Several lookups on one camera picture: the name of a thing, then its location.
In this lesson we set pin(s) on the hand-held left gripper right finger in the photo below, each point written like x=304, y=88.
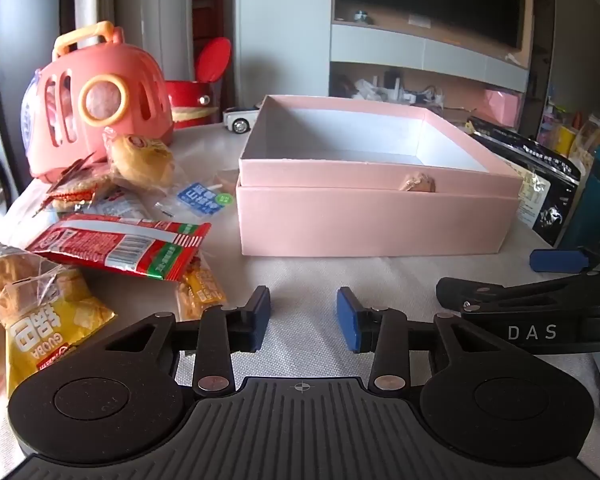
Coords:
x=347, y=320

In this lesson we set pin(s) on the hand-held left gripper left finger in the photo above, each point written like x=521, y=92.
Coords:
x=260, y=317

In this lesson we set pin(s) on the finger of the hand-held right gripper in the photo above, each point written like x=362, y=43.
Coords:
x=555, y=260
x=480, y=292

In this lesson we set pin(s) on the clear packet of orange crackers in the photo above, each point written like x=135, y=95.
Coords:
x=202, y=290

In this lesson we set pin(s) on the pink cardboard box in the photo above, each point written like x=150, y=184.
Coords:
x=360, y=220

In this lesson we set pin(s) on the red snack packet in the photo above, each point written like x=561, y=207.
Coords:
x=115, y=247

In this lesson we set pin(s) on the golden bun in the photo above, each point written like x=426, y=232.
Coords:
x=140, y=160

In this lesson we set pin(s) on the clear packet of fried snacks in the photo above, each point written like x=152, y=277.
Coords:
x=15, y=280

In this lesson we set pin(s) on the white tablecloth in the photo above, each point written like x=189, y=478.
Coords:
x=330, y=275

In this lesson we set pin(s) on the teal bottle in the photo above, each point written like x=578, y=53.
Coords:
x=592, y=200

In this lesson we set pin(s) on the black printed bag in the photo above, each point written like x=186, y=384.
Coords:
x=540, y=180

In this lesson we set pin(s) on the yellow box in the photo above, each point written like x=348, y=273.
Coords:
x=565, y=140

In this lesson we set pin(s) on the white packet with blue label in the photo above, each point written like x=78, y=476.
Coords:
x=202, y=200

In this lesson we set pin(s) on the pink storage bin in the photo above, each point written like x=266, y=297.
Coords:
x=502, y=107

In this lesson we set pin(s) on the white toy car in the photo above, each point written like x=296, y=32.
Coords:
x=240, y=119

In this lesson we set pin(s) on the yellow snack packet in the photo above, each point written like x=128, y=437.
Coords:
x=45, y=340

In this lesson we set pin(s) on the round biscuit packet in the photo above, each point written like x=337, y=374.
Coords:
x=75, y=195

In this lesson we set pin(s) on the red lidded container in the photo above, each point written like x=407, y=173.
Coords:
x=190, y=97

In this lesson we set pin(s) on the pink plastic toy carrier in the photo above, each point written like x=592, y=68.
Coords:
x=130, y=110

